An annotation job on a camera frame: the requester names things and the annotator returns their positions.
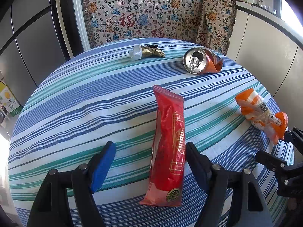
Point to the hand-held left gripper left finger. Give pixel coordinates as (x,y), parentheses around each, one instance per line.
(103,165)

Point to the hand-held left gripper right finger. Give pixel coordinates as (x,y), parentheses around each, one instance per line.
(198,170)

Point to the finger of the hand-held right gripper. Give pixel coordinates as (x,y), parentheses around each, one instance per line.
(296,138)
(272,162)

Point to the long red snack wrapper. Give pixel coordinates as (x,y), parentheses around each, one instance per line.
(170,134)

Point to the orange white snack wrapper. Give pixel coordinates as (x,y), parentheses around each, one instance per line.
(253,104)

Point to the white kitchen counter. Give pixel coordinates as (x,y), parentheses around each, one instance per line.
(265,42)

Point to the crushed orange can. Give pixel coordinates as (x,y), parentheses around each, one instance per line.
(196,60)

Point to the white yellow cardboard box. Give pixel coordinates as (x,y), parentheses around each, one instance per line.
(7,99)

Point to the crumpled gold tube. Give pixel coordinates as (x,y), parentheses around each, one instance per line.
(151,52)

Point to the printed blanket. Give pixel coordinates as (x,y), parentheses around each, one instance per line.
(217,23)

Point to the grey refrigerator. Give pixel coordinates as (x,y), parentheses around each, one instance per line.
(30,28)

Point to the patterned cloth covered sofa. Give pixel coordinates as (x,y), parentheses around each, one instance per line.
(142,11)

